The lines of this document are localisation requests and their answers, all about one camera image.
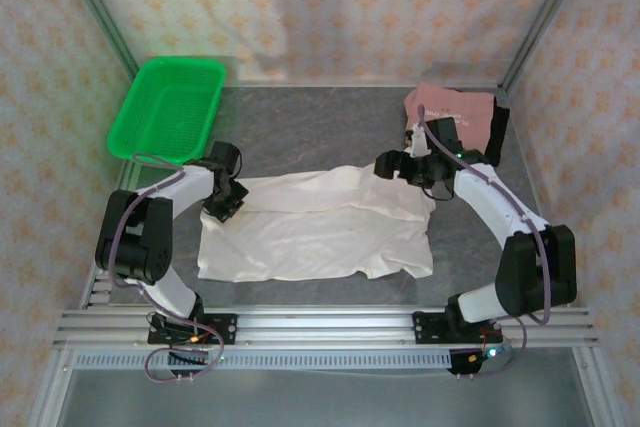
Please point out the white t-shirt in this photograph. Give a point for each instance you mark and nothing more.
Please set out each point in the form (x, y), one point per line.
(310, 237)

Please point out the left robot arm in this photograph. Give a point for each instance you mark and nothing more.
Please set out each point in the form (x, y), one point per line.
(190, 184)

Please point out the folded pink printed t-shirt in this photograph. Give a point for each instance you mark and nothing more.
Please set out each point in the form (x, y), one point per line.
(475, 117)

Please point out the folded black t-shirt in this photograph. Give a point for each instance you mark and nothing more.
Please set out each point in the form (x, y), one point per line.
(500, 132)

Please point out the green plastic mesh basket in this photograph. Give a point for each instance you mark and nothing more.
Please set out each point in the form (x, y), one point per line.
(165, 112)

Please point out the aluminium mounting beam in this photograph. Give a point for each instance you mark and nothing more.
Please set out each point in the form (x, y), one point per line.
(325, 327)

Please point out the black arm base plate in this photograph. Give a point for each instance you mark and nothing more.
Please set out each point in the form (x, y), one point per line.
(227, 329)
(425, 327)

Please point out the aluminium frame post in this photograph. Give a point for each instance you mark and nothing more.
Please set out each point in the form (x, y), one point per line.
(100, 17)
(545, 17)

